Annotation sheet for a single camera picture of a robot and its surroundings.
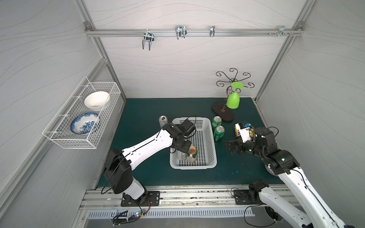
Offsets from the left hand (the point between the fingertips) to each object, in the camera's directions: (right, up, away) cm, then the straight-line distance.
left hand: (184, 148), depth 79 cm
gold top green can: (+5, -3, -1) cm, 6 cm away
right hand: (+25, +7, -7) cm, 27 cm away
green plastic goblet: (+32, +28, +11) cm, 44 cm away
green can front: (+22, +8, +10) cm, 25 cm away
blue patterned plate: (-47, +15, -14) cm, 51 cm away
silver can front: (-2, -5, +2) cm, 5 cm away
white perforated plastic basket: (+12, +2, +17) cm, 21 cm away
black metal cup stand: (+33, +20, +32) cm, 51 cm away
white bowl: (-48, +27, -2) cm, 55 cm away
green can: (+22, +14, +16) cm, 31 cm away
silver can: (-14, +15, +12) cm, 23 cm away
